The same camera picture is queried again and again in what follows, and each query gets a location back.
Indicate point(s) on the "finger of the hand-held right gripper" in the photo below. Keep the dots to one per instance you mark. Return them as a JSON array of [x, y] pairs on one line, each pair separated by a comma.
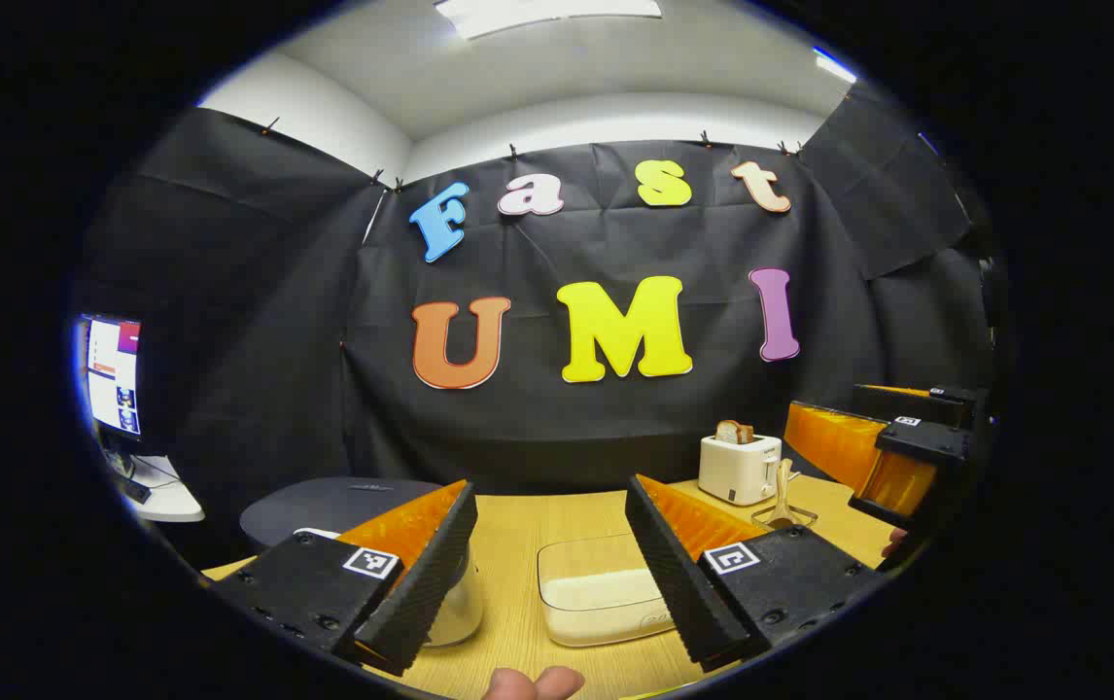
[[907, 403], [926, 445]]

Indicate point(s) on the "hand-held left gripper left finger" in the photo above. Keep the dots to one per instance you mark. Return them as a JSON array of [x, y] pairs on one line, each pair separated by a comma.
[[426, 583]]

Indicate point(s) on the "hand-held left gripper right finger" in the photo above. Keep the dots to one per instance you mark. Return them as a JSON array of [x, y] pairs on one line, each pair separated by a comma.
[[678, 583]]

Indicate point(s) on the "clear plastic rice box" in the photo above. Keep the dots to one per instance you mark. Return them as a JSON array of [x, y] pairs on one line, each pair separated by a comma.
[[596, 593]]

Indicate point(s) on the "dark grey rice cooker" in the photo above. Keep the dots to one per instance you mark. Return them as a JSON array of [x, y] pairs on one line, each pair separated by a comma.
[[324, 506]]

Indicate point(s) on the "white toaster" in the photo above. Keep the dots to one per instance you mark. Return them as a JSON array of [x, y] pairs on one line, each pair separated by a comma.
[[737, 472]]

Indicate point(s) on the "bread slice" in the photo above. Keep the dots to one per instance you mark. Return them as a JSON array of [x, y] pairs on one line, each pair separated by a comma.
[[734, 433]]

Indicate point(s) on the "black backdrop cloth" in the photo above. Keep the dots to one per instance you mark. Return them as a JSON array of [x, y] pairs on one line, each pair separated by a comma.
[[557, 437]]

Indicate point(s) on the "white side table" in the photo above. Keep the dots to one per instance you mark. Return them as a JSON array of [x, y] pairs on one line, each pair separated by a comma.
[[173, 501]]

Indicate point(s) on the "computer monitor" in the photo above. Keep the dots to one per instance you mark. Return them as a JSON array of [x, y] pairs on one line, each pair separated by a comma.
[[115, 374]]

